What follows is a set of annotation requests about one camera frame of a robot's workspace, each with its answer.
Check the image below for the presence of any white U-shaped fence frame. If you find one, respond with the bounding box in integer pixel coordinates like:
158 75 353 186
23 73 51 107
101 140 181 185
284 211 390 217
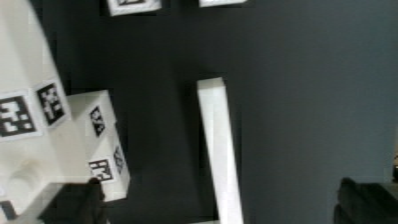
197 78 243 224

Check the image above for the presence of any white chair seat part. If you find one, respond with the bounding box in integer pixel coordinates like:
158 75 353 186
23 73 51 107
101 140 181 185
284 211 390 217
0 0 87 224

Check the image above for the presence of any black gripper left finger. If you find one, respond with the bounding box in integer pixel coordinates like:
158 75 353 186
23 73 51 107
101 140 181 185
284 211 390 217
39 178 108 224

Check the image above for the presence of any white chair leg with tag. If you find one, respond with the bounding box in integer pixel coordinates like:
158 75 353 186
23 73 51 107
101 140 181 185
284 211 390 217
0 77 71 142
199 0 246 8
67 90 129 202
106 0 161 16

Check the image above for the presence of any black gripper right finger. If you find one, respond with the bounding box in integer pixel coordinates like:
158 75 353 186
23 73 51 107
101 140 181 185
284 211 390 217
332 178 398 224

